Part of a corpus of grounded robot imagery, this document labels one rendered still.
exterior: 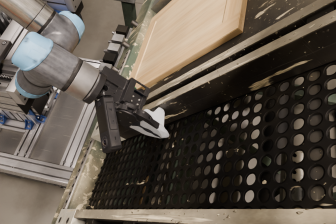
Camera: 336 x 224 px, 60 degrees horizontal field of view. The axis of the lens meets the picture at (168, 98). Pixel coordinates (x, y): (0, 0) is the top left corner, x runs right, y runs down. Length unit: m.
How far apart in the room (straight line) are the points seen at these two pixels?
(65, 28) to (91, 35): 1.86
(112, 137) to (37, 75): 0.18
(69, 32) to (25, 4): 0.11
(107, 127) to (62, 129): 1.31
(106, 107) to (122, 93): 0.05
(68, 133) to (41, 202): 0.44
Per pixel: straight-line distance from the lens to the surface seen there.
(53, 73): 0.59
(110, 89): 0.63
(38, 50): 0.58
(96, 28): 2.64
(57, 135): 1.89
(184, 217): 0.45
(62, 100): 2.00
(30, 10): 0.72
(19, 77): 0.69
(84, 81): 0.59
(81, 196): 0.99
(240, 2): 0.78
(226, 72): 0.53
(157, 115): 0.67
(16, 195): 2.09
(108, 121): 0.60
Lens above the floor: 1.83
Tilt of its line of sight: 59 degrees down
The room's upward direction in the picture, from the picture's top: straight up
